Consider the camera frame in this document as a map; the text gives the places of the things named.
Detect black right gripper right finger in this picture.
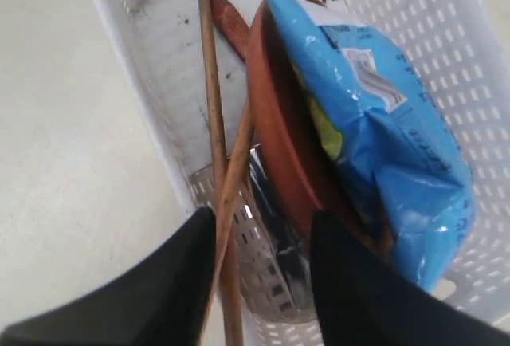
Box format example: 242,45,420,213
310,211,509,345

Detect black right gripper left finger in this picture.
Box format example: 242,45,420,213
1,207,216,345

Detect brown wooden chopstick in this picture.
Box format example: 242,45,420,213
198,0,244,345
201,0,296,323

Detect shiny steel cup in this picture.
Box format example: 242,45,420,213
186,142,316,319

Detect blue packet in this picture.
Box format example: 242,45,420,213
266,0,475,290

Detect brown round wooden plate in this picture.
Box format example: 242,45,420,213
246,1,391,260

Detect white perforated plastic basket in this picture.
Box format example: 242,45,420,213
93,0,509,329

